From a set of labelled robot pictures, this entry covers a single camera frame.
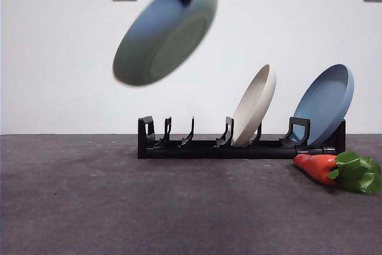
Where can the pale green plate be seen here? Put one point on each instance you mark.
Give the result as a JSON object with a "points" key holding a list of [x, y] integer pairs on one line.
{"points": [[143, 58]]}

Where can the orange carrot with green leaves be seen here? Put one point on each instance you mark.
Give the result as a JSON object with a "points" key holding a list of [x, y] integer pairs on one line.
{"points": [[313, 165]]}

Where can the cream white plate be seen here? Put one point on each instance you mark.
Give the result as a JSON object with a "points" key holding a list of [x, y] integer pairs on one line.
{"points": [[253, 111]]}

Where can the black plate rack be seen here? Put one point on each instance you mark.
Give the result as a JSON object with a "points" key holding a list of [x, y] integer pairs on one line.
{"points": [[209, 152]]}

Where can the light blue plate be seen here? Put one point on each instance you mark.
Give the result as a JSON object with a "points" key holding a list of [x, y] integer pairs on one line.
{"points": [[325, 102]]}

